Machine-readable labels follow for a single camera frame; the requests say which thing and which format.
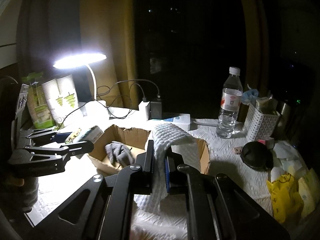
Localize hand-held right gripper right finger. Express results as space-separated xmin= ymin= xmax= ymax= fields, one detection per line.
xmin=164 ymin=147 xmax=291 ymax=240

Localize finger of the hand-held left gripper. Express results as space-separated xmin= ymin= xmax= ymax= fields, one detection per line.
xmin=25 ymin=128 xmax=73 ymax=144
xmin=9 ymin=141 xmax=95 ymax=178

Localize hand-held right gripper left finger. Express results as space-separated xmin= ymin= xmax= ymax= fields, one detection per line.
xmin=15 ymin=140 xmax=154 ymax=240

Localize brown cardboard box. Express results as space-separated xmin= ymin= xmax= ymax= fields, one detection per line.
xmin=87 ymin=124 xmax=211 ymax=177

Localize white waffle towel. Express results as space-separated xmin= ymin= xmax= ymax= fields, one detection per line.
xmin=135 ymin=123 xmax=202 ymax=214

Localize grey knitted cloth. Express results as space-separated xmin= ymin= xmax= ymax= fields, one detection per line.
xmin=104 ymin=141 xmax=133 ymax=167

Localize person's left forearm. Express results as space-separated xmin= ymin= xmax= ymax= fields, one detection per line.
xmin=0 ymin=172 xmax=40 ymax=212

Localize green snack packet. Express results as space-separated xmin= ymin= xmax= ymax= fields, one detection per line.
xmin=21 ymin=72 xmax=57 ymax=130

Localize cartoon print tissue pack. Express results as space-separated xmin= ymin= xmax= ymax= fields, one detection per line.
xmin=64 ymin=126 xmax=104 ymax=159

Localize sleeve of paper cups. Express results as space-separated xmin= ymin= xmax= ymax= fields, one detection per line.
xmin=41 ymin=74 xmax=79 ymax=128

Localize white power strip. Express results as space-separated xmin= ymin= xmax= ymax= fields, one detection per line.
xmin=150 ymin=113 xmax=192 ymax=131

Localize white charger plug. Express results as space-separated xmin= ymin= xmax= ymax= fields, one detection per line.
xmin=138 ymin=101 xmax=152 ymax=121

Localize grey charger plug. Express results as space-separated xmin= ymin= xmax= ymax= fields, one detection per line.
xmin=149 ymin=101 xmax=163 ymax=120

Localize white desk lamp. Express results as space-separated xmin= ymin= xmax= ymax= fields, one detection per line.
xmin=52 ymin=51 xmax=108 ymax=112

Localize black round pouch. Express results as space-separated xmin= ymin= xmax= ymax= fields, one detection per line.
xmin=240 ymin=141 xmax=274 ymax=172

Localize clear plastic water bottle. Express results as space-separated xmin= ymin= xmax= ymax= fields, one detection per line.
xmin=216 ymin=66 xmax=244 ymax=139

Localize small pink box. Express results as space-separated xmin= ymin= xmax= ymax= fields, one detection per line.
xmin=257 ymin=138 xmax=276 ymax=151

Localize white perforated plastic basket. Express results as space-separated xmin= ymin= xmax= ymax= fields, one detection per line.
xmin=243 ymin=102 xmax=281 ymax=142

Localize yellow curtain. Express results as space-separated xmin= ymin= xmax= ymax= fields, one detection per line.
xmin=79 ymin=0 xmax=137 ymax=109

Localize blue plastic bag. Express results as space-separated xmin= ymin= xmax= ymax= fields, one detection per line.
xmin=241 ymin=88 xmax=259 ymax=106

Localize yellow plastic bag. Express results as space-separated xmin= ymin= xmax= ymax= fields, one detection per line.
xmin=266 ymin=172 xmax=304 ymax=224

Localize packets in basket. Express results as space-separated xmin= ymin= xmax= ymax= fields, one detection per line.
xmin=254 ymin=95 xmax=280 ymax=117

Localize crumpled white paper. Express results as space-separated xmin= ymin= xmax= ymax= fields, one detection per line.
xmin=272 ymin=139 xmax=302 ymax=161

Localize metal thermos flask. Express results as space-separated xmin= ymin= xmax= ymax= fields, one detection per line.
xmin=277 ymin=99 xmax=292 ymax=131

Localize pale yellow packet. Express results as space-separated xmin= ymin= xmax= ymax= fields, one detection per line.
xmin=296 ymin=167 xmax=318 ymax=219

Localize black charging cable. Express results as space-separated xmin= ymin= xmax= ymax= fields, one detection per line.
xmin=61 ymin=83 xmax=148 ymax=121
xmin=96 ymin=79 xmax=161 ymax=103

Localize grey power strip cord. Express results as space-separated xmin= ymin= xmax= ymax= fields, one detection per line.
xmin=190 ymin=119 xmax=218 ymax=128

